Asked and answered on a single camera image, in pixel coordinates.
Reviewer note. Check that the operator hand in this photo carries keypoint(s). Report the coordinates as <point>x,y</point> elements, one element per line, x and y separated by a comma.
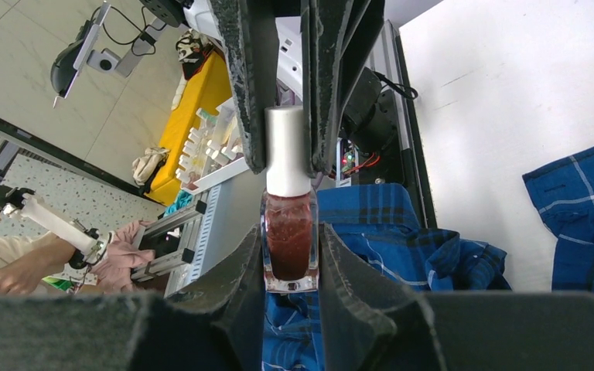
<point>25,261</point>

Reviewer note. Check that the blue plaid shirt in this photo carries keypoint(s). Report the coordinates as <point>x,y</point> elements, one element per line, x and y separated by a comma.
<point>377,222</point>

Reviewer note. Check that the white tray with bottles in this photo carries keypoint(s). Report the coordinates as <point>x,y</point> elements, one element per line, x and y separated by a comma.
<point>213,153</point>

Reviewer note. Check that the monitor on stand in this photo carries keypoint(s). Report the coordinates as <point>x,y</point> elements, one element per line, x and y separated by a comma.
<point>82,53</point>

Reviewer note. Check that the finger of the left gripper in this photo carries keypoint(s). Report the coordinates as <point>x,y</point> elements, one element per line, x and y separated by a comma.
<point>337,37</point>
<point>249,36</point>

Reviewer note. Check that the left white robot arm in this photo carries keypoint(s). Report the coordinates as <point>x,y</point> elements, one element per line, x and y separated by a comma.
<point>337,37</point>

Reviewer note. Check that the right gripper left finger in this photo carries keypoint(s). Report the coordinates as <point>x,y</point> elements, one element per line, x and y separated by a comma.
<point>214,323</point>

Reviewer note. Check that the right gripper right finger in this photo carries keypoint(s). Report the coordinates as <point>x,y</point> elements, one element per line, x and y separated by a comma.
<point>369,322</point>

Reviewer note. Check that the pink cloth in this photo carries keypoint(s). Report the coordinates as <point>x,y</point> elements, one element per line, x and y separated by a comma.
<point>113,272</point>

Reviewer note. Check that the red nail polish bottle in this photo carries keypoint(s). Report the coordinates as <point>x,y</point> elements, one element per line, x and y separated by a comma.
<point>289,210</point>

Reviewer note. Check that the white teleoperation handle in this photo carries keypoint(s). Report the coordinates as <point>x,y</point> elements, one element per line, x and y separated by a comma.
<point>90,244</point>

